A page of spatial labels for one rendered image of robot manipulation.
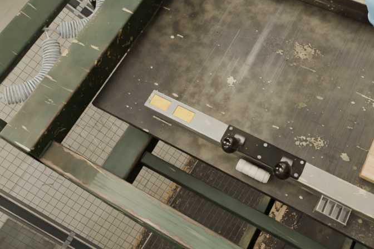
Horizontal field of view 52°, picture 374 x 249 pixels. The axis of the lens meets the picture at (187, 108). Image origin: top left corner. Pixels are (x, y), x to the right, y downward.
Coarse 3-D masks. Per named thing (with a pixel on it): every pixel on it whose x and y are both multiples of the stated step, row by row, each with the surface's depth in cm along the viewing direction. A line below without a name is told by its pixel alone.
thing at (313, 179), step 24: (168, 120) 100; (192, 120) 97; (216, 120) 96; (216, 144) 96; (264, 168) 93; (312, 168) 89; (312, 192) 90; (336, 192) 86; (360, 192) 86; (360, 216) 87
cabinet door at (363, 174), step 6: (372, 144) 93; (372, 150) 92; (372, 156) 91; (366, 162) 91; (372, 162) 91; (366, 168) 90; (372, 168) 90; (360, 174) 91; (366, 174) 90; (372, 174) 90; (372, 180) 89
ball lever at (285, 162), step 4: (284, 156) 89; (284, 160) 88; (288, 160) 88; (292, 160) 89; (276, 164) 79; (280, 164) 78; (284, 164) 78; (288, 164) 79; (276, 168) 78; (280, 168) 78; (284, 168) 78; (288, 168) 78; (276, 172) 78; (280, 172) 78; (284, 172) 78; (288, 172) 78; (276, 176) 79; (280, 176) 78; (284, 176) 78; (288, 176) 78
